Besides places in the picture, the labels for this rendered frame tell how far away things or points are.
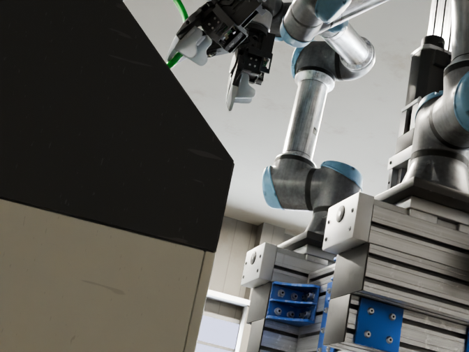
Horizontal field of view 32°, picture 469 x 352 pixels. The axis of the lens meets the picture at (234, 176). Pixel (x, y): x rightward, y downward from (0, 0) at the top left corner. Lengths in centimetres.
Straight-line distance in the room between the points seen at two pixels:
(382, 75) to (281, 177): 416
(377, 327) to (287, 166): 74
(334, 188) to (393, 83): 430
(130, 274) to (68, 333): 13
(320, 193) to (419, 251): 60
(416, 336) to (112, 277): 60
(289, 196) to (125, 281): 93
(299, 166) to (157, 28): 419
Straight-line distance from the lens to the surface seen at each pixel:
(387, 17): 555
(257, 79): 187
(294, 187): 211
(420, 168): 163
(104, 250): 128
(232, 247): 1032
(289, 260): 196
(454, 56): 163
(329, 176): 210
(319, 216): 207
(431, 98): 170
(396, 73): 620
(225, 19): 158
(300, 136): 221
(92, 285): 126
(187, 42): 161
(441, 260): 156
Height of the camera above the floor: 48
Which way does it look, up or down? 19 degrees up
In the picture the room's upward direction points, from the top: 12 degrees clockwise
